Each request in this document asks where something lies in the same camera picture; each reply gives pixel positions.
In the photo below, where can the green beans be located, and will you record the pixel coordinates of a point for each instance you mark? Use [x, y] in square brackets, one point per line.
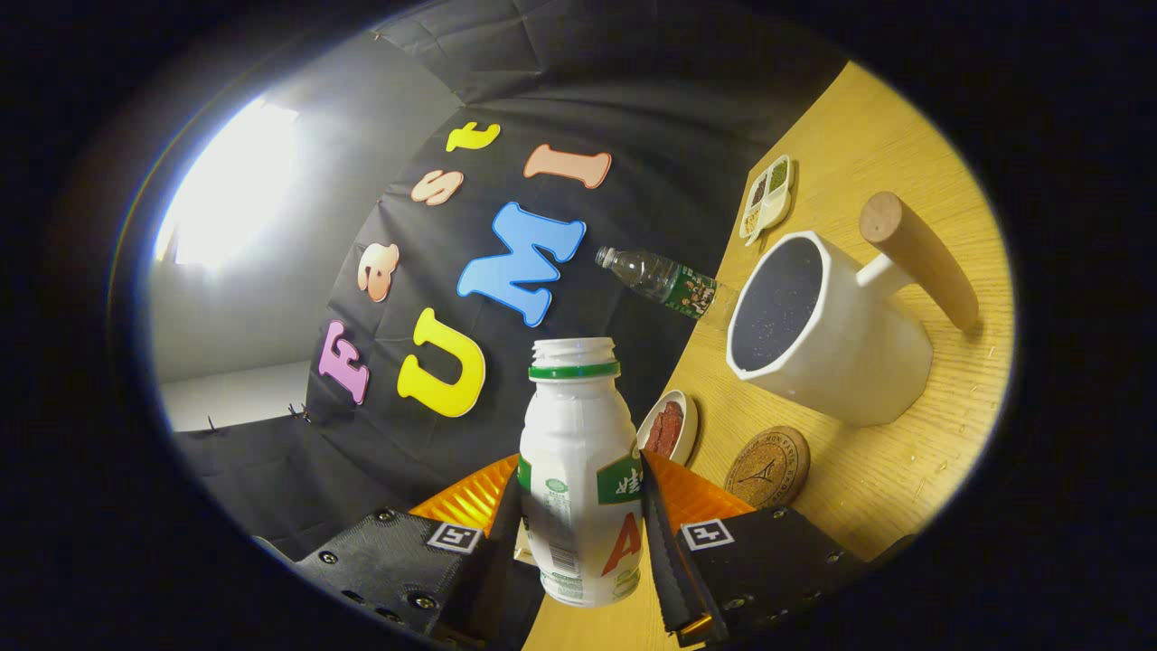
[777, 175]

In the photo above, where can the white juice bottle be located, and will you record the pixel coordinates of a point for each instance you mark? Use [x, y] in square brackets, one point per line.
[578, 434]

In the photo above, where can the red beans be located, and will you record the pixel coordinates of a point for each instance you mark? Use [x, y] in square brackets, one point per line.
[759, 190]

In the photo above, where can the white divided dish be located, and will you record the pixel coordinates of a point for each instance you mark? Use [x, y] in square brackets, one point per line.
[776, 215]

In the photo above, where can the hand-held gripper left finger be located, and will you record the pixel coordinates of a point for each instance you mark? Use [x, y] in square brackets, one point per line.
[493, 579]

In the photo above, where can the round cork coaster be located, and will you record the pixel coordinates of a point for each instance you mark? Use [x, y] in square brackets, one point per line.
[766, 467]

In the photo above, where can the clear plastic water bottle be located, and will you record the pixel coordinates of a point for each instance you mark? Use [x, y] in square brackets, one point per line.
[669, 282]

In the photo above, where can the round white plate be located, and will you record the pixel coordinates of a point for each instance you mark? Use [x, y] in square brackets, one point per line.
[691, 434]

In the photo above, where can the wooden table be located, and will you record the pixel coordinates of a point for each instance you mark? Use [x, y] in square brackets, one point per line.
[904, 470]

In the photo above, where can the yellow beans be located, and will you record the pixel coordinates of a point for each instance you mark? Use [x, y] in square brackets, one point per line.
[751, 222]

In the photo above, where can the red meat slice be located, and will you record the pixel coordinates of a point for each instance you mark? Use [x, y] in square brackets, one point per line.
[664, 429]

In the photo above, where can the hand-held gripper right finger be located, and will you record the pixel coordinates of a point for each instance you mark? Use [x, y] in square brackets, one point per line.
[664, 561]

